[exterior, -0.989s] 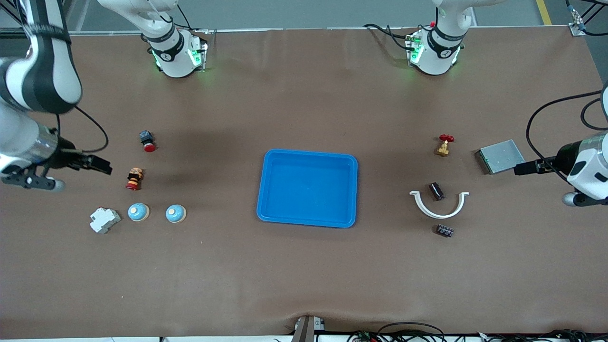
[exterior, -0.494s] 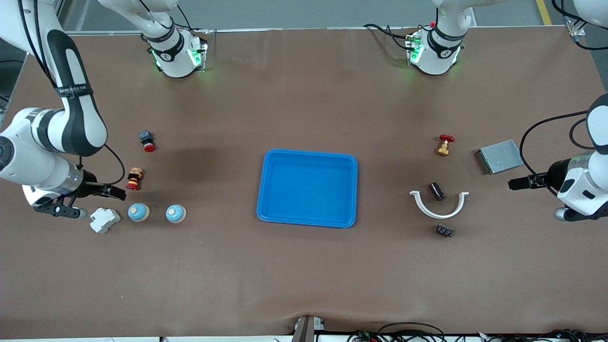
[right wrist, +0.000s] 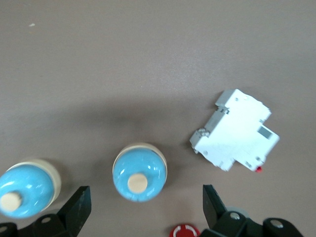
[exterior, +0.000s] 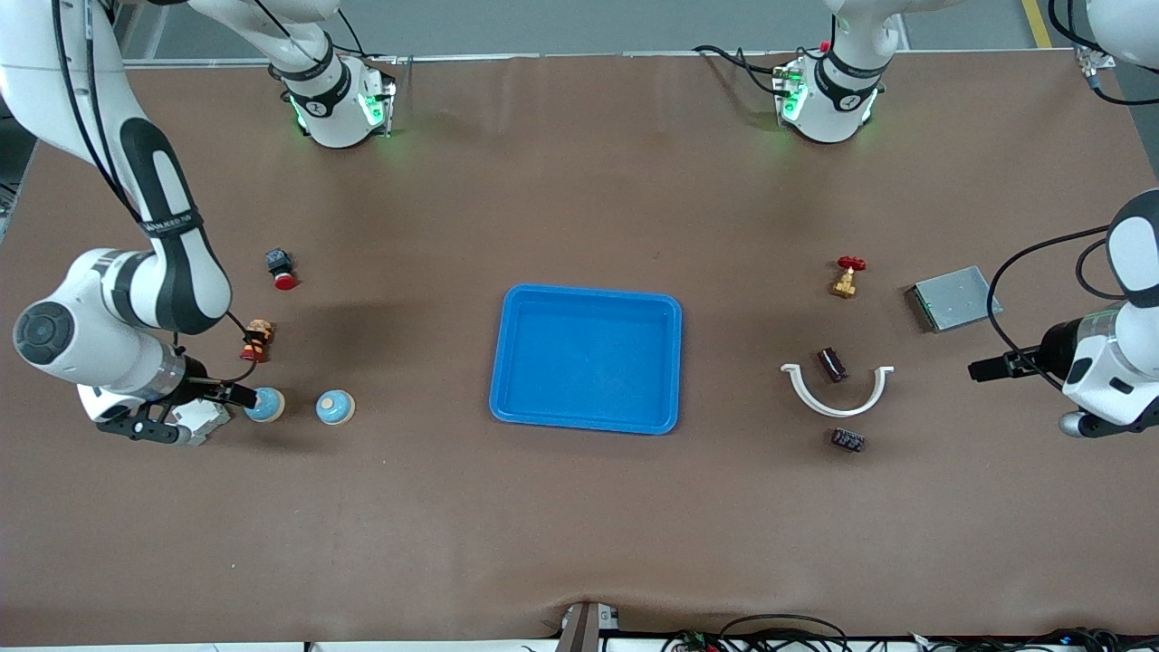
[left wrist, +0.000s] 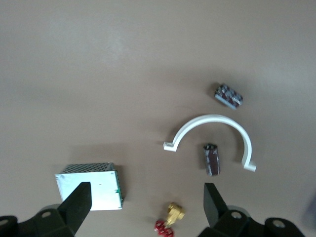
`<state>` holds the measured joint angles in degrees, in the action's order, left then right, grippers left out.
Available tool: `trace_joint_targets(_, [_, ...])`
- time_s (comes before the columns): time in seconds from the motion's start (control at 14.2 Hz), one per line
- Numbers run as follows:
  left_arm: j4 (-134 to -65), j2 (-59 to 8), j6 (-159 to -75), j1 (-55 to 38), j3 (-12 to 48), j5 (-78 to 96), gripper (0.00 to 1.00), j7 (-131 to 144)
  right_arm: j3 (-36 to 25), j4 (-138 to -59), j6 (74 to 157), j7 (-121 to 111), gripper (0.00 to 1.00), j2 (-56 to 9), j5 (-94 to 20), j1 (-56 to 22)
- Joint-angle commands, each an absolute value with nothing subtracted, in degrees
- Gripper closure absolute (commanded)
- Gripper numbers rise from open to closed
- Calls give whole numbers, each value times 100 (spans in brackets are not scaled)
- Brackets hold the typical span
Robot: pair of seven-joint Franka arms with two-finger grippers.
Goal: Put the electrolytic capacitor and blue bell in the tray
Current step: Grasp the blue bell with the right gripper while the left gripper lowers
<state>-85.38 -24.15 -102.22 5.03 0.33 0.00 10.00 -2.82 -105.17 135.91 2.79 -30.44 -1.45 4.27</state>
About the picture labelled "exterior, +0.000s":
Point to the grey metal box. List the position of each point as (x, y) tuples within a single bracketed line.
[(955, 299)]

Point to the red button with blue-black base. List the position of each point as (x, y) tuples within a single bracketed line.
[(281, 267)]

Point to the red button with orange base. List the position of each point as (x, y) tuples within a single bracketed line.
[(257, 342)]

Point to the blue bell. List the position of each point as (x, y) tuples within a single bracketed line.
[(335, 407), (268, 407)]

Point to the brown table mat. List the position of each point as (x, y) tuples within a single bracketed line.
[(579, 525)]

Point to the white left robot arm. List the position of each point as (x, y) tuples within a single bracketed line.
[(833, 122)]

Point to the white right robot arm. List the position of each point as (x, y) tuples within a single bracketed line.
[(100, 358)]

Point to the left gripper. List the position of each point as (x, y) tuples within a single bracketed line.
[(1056, 349)]

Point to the white semicircular pipe clamp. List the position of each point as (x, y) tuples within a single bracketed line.
[(838, 409)]

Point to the blue plastic tray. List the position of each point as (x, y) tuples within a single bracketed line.
[(589, 362)]

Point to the dark brown electrolytic capacitor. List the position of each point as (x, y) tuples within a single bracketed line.
[(832, 364), (848, 440)]

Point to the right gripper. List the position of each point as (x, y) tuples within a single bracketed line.
[(201, 390)]

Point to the grey table edge bracket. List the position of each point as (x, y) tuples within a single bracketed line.
[(584, 627)]

